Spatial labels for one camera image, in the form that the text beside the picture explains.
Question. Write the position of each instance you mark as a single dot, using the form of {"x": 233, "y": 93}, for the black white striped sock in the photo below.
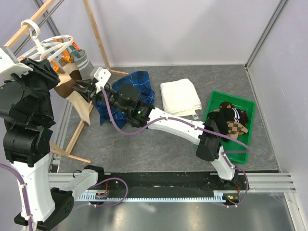
{"x": 220, "y": 121}

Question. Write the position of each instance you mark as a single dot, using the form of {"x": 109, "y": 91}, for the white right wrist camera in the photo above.
{"x": 101, "y": 75}

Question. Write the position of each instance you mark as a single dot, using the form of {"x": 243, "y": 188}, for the black red argyle sock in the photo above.
{"x": 229, "y": 105}

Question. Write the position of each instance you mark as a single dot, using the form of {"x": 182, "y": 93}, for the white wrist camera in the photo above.
{"x": 9, "y": 64}
{"x": 101, "y": 75}

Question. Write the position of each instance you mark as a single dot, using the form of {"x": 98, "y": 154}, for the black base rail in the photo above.
{"x": 169, "y": 184}

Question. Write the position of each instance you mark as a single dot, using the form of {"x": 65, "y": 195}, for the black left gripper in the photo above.
{"x": 41, "y": 68}

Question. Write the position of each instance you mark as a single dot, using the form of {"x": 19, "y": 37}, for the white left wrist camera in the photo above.
{"x": 9, "y": 64}

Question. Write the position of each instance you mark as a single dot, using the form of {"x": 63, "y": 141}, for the brown cream striped sock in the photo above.
{"x": 68, "y": 75}

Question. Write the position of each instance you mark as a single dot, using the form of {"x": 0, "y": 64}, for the white round sock hanger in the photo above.
{"x": 49, "y": 48}

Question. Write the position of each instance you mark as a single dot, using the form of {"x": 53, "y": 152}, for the grey white striped sock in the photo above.
{"x": 84, "y": 65}

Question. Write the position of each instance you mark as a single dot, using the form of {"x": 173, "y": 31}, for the blue plaid shirt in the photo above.
{"x": 131, "y": 99}

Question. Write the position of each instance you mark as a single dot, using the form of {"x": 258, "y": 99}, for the wooden drying rack frame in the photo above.
{"x": 25, "y": 30}

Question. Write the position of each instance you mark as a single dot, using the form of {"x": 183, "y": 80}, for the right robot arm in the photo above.
{"x": 205, "y": 136}

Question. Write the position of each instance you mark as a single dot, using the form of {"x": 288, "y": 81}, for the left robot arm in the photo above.
{"x": 25, "y": 107}

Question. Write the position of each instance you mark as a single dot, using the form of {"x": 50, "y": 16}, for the white folded towel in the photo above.
{"x": 180, "y": 98}

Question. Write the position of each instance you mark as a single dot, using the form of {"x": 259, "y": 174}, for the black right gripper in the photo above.
{"x": 84, "y": 92}

